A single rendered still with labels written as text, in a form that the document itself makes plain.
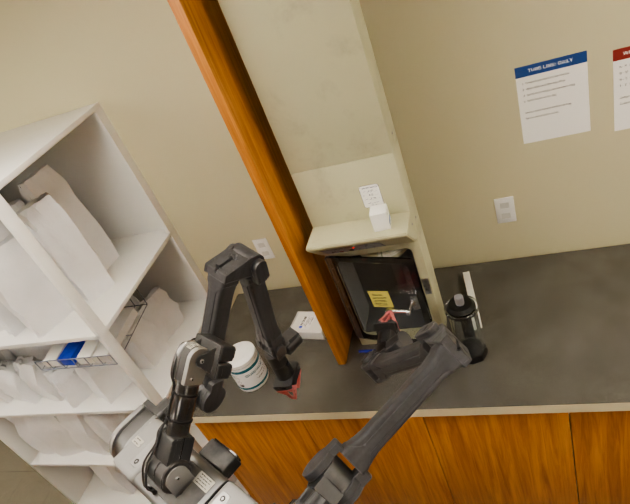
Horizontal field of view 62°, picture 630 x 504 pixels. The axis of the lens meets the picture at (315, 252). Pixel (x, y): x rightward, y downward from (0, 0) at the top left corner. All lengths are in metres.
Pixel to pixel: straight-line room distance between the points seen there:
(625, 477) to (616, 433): 0.26
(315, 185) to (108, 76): 0.99
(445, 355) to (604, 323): 0.93
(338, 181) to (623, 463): 1.31
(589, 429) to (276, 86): 1.41
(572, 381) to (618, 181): 0.75
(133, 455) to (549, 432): 1.28
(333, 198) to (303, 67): 0.41
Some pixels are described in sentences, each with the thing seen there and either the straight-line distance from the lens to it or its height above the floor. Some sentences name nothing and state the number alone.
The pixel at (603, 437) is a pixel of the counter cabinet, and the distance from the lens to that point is 1.98.
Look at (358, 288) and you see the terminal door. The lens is 1.81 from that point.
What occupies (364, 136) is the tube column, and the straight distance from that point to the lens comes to 1.51.
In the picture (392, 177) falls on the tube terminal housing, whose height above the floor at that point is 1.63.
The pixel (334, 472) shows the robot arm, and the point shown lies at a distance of 1.12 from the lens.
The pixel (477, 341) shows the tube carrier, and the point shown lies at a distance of 1.83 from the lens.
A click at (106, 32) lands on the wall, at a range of 2.18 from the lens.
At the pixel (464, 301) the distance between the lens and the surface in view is 1.76.
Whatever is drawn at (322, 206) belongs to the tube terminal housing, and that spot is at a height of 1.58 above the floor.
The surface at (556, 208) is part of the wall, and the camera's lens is 2.17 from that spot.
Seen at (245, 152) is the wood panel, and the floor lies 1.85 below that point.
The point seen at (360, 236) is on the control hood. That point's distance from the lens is 1.58.
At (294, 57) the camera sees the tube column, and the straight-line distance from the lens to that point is 1.46.
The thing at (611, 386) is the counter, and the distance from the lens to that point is 1.82.
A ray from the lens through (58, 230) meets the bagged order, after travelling 2.18.
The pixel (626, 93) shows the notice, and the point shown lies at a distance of 2.00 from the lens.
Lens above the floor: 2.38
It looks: 33 degrees down
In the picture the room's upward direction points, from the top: 23 degrees counter-clockwise
